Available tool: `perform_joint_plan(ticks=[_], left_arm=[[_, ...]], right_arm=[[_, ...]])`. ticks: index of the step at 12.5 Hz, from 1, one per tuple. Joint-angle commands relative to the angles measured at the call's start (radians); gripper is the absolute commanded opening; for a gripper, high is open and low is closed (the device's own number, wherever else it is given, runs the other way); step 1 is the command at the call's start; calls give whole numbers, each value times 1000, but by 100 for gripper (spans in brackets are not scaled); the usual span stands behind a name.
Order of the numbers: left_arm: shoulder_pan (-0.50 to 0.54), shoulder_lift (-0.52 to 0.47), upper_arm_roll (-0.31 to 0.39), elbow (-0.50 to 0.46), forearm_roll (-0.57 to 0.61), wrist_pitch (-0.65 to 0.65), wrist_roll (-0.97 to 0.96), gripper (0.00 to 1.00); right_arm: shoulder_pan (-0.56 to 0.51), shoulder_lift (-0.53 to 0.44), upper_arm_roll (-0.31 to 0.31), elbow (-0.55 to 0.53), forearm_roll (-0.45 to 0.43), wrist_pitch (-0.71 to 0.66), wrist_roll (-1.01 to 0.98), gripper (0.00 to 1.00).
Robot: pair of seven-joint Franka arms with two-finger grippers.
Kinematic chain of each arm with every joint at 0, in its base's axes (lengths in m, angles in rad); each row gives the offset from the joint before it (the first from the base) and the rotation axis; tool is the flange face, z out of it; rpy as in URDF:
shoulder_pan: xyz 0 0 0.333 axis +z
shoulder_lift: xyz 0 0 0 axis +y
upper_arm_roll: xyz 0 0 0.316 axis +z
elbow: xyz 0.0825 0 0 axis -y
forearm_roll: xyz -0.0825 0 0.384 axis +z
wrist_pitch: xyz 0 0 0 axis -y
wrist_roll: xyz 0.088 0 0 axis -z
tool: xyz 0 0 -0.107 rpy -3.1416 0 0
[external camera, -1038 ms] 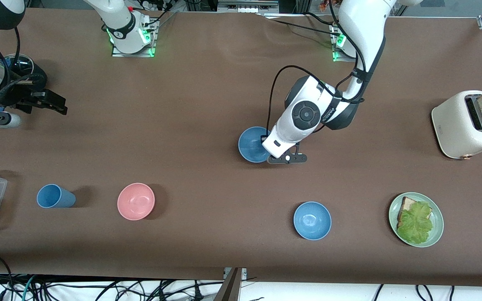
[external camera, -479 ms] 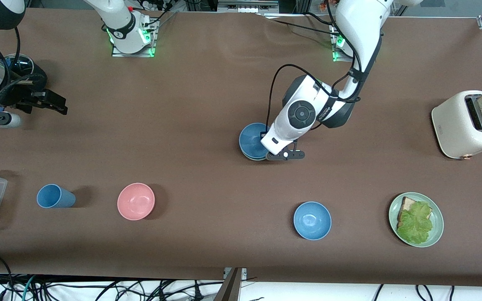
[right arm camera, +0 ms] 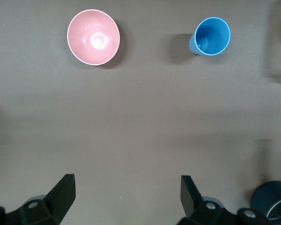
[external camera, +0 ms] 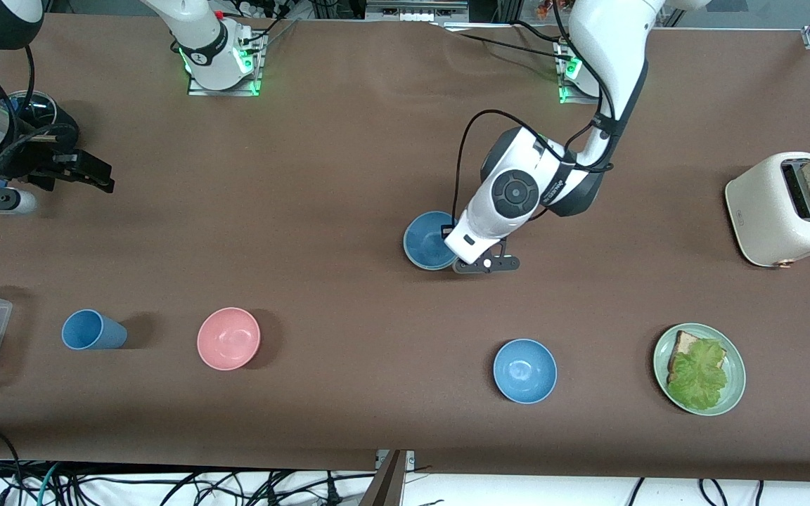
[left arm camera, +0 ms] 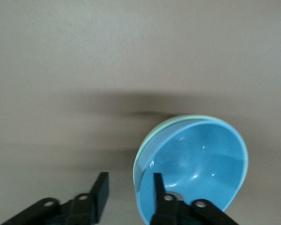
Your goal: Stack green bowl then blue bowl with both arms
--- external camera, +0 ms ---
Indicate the green bowl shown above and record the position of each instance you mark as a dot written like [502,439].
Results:
[420,266]

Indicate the green lettuce leaf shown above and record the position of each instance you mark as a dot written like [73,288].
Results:
[700,376]

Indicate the metal table leg bracket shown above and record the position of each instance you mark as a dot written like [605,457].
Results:
[387,481]

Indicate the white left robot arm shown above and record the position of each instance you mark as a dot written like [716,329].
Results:
[609,42]

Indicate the pink bowl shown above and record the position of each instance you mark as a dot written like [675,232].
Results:
[228,339]

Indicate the green plate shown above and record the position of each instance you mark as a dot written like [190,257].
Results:
[735,379]

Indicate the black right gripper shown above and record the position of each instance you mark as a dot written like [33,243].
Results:
[45,156]

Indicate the brown table cover mat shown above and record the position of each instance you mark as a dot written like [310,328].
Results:
[306,211]

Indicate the blue ribbed cup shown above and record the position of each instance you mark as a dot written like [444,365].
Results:
[88,330]

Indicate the bread slice under lettuce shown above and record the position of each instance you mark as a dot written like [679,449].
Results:
[683,348]

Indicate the cream toaster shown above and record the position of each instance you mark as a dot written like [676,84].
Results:
[763,218]

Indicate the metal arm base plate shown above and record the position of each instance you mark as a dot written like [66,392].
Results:
[568,95]
[226,91]

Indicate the black round pot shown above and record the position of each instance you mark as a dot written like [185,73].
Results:
[36,105]

